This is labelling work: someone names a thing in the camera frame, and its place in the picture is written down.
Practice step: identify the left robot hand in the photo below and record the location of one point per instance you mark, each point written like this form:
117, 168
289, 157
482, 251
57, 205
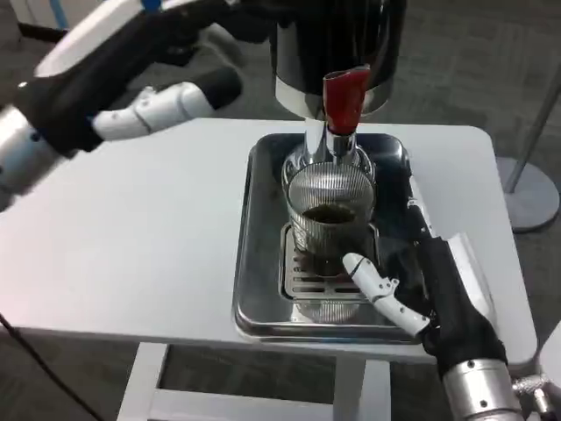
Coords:
87, 96

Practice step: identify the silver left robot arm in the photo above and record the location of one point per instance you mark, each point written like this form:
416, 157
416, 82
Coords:
22, 153

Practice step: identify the steel slotted drip tray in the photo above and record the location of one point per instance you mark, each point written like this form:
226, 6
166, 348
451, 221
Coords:
307, 287

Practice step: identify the clear ribbed glass cup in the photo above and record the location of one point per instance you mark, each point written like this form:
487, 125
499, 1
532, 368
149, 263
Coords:
324, 206

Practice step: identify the steel serving tray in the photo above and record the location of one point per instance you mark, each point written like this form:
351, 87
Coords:
258, 263

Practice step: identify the black and chrome drink dispenser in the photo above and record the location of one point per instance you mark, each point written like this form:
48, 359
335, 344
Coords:
315, 44

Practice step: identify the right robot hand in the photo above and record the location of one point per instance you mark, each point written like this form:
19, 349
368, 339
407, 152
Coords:
456, 316

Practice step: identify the white and blue cabinet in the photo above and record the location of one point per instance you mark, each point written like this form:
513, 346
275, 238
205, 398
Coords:
56, 6

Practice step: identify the grey pole stand round base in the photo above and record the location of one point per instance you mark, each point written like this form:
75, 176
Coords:
530, 201

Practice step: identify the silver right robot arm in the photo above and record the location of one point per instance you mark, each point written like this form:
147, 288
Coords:
477, 390

